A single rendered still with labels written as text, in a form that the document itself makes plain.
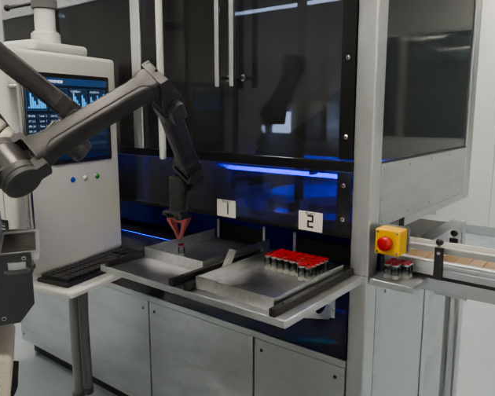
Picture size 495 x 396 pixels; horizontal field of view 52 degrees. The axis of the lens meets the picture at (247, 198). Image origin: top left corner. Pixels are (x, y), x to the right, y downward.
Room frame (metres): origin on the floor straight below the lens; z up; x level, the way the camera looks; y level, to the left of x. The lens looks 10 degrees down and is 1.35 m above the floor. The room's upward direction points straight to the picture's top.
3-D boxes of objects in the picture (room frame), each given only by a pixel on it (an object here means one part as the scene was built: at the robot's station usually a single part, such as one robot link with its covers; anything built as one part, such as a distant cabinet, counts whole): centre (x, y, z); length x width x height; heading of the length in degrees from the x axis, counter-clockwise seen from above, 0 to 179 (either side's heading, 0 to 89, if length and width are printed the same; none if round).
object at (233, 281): (1.36, -0.07, 0.90); 0.34 x 0.26 x 0.04; 141
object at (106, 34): (2.19, 0.64, 1.50); 0.49 x 0.01 x 0.59; 52
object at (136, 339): (2.42, 0.15, 0.44); 2.06 x 1.00 x 0.88; 52
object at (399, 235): (1.38, -0.41, 0.99); 0.08 x 0.07 x 0.07; 142
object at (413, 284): (1.40, -0.44, 0.87); 0.14 x 0.13 x 0.02; 142
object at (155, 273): (1.49, 0.04, 0.87); 0.70 x 0.48 x 0.02; 52
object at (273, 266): (1.42, -0.12, 0.90); 0.18 x 0.02 x 0.05; 51
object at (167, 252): (1.65, 0.13, 0.90); 0.34 x 0.26 x 0.04; 142
